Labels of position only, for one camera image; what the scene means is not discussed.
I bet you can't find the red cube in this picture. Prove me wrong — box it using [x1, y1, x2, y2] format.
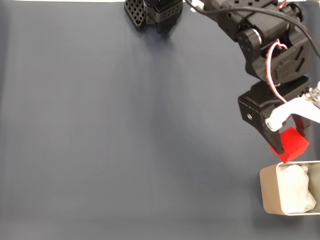
[269, 126, 310, 165]

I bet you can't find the beige metal box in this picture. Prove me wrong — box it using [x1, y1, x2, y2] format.
[259, 160, 320, 216]

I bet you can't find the white crumpled tissue paper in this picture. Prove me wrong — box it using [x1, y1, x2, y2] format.
[278, 163, 317, 215]

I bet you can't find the white camera board with mount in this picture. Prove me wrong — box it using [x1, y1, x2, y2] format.
[265, 81, 320, 132]

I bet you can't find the white red servo wire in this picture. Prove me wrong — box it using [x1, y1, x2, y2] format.
[264, 41, 290, 105]

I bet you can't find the black camera cable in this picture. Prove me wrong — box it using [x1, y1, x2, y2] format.
[191, 3, 320, 56]

